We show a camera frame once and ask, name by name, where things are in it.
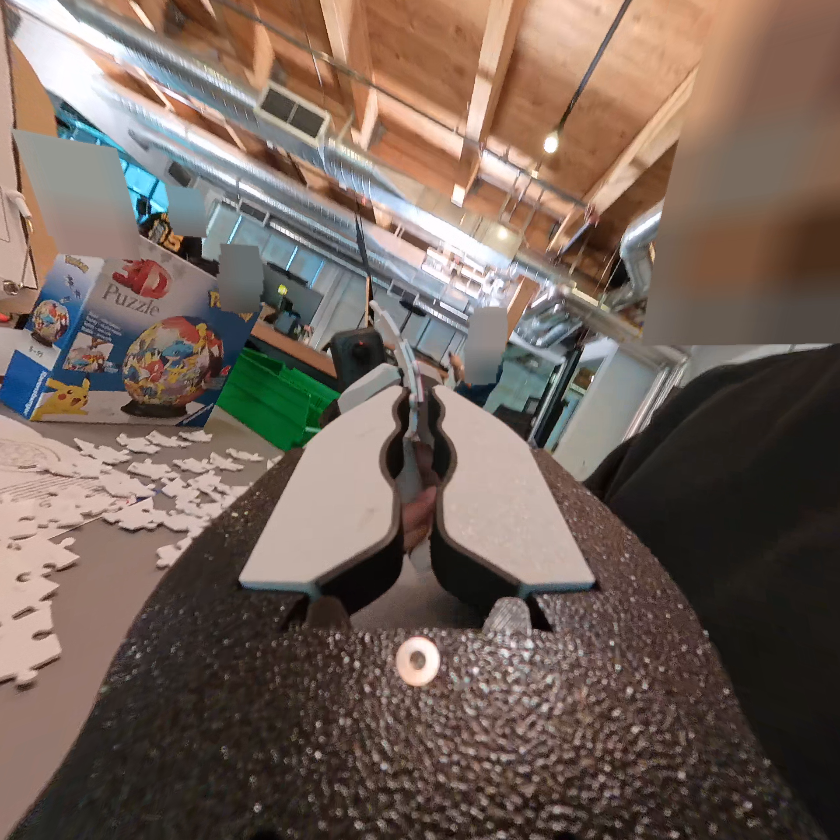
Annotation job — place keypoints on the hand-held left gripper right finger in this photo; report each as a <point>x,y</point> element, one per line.
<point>505,512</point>

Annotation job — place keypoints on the large brown cardboard box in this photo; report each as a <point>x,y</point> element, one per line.
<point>29,98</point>

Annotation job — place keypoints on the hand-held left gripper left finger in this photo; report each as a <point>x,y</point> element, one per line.
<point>328,499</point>

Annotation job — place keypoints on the wooden workbench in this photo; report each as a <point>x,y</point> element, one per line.
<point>295,351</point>

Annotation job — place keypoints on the white ceiling vent grille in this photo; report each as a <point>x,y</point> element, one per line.
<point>289,111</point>

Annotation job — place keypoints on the pile of white puzzle pieces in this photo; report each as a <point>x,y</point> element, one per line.
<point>144,469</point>

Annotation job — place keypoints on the colourful puzzle ball box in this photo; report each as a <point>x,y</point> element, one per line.
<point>131,341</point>

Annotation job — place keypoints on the white printed paper sheet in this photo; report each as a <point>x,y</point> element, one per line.
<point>26,453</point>

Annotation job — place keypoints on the bright ceiling lamp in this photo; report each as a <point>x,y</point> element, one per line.
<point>550,141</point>

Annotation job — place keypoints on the long silver spiral duct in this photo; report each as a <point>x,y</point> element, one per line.
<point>367,164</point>

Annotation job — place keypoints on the green plastic bin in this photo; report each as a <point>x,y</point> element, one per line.
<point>269,400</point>

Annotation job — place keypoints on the person's right hand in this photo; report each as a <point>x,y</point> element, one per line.
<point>420,518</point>

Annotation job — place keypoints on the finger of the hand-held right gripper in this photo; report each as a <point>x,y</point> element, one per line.
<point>367,387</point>

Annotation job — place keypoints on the black hanging pole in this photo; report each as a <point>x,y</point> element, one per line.
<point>363,262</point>

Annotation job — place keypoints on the silver elbow duct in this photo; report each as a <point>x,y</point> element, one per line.
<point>640,229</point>

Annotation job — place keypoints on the person's black shirt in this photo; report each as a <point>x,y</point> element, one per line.
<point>754,525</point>

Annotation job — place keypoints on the curved puzzle piece assembly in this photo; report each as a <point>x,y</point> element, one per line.
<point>415,387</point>

